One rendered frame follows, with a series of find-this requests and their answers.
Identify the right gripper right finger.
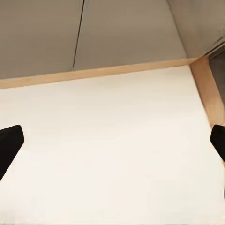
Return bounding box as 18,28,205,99
210,125,225,163

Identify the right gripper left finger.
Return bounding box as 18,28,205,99
0,125,24,181

